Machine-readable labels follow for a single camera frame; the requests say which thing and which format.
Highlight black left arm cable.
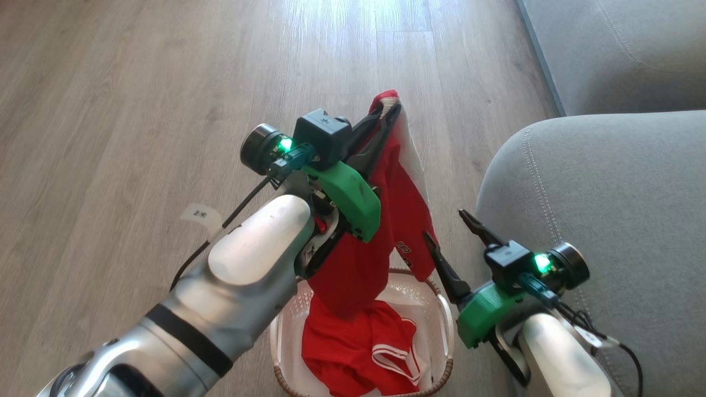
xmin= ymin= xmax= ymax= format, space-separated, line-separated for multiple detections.
xmin=169 ymin=143 xmax=317 ymax=292

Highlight grey sofa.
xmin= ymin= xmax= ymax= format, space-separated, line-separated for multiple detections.
xmin=475 ymin=110 xmax=706 ymax=397

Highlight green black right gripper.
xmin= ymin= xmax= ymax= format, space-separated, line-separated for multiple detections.
xmin=423 ymin=209 xmax=590 ymax=387

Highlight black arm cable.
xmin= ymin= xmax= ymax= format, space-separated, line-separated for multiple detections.
xmin=169 ymin=143 xmax=317 ymax=292
xmin=521 ymin=275 xmax=645 ymax=397

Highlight red white sports jersey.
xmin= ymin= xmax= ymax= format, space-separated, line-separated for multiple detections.
xmin=306 ymin=90 xmax=440 ymax=320

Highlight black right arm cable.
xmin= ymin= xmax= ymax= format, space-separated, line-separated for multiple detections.
xmin=521 ymin=275 xmax=645 ymax=397

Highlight white plastic basket brown rim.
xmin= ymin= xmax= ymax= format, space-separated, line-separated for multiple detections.
xmin=269 ymin=267 xmax=456 ymax=397

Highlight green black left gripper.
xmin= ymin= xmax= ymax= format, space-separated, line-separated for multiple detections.
xmin=240 ymin=104 xmax=402 ymax=277

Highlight white paper floor label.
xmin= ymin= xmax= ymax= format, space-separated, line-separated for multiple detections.
xmin=180 ymin=203 xmax=224 ymax=241

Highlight red shorts with white stripes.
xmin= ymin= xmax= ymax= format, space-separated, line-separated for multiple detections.
xmin=302 ymin=298 xmax=424 ymax=396

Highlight grey flat sofa section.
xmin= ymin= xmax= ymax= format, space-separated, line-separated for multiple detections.
xmin=517 ymin=0 xmax=706 ymax=117

